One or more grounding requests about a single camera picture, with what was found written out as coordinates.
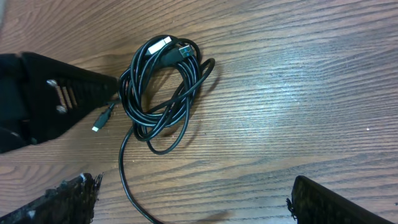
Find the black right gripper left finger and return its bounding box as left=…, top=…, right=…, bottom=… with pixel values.
left=1, top=173, right=103, bottom=224

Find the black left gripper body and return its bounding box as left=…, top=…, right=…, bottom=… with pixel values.
left=1, top=54, right=31, bottom=153

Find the black USB cable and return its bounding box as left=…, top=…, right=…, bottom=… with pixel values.
left=91, top=34, right=216, bottom=224

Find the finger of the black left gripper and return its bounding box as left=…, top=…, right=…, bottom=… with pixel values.
left=21, top=52, right=118, bottom=143

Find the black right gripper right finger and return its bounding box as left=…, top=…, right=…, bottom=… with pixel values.
left=286, top=175, right=392, bottom=224

